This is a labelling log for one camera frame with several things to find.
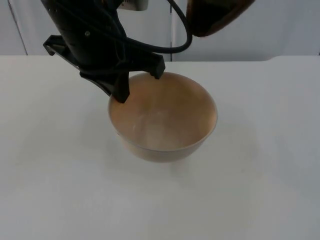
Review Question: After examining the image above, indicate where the pale wooden bowl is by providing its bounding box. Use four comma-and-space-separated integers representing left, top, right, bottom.
107, 71, 219, 164

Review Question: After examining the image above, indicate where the dark wooden cup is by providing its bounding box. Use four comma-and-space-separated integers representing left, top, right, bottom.
185, 0, 243, 38

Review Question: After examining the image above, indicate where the black cable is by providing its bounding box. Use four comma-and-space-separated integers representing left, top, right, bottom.
51, 0, 193, 55

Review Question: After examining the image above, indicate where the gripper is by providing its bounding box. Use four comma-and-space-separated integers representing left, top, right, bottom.
42, 21, 166, 104

